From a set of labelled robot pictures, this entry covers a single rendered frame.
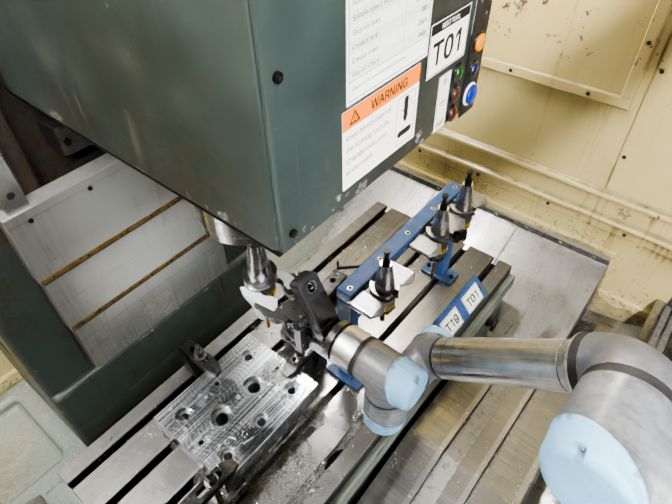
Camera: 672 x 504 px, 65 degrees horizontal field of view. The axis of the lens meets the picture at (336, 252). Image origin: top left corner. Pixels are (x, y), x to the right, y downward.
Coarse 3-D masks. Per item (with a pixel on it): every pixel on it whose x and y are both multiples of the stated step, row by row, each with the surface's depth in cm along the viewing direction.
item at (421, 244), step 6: (420, 234) 122; (414, 240) 121; (420, 240) 120; (426, 240) 120; (432, 240) 120; (408, 246) 119; (414, 246) 119; (420, 246) 119; (426, 246) 119; (432, 246) 119; (438, 246) 119; (420, 252) 118; (426, 252) 118; (432, 252) 118; (438, 252) 118
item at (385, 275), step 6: (390, 264) 105; (378, 270) 106; (384, 270) 105; (390, 270) 105; (378, 276) 106; (384, 276) 105; (390, 276) 106; (378, 282) 107; (384, 282) 106; (390, 282) 107; (378, 288) 108; (384, 288) 107; (390, 288) 108
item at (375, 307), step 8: (360, 296) 109; (368, 296) 109; (352, 304) 107; (360, 304) 107; (368, 304) 107; (376, 304) 107; (384, 304) 107; (360, 312) 106; (368, 312) 106; (376, 312) 106
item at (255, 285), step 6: (246, 270) 94; (276, 270) 94; (246, 276) 93; (270, 276) 94; (276, 276) 94; (246, 282) 93; (252, 282) 92; (258, 282) 92; (264, 282) 92; (270, 282) 94; (276, 282) 95; (252, 288) 93; (258, 288) 93; (264, 288) 93; (270, 288) 94
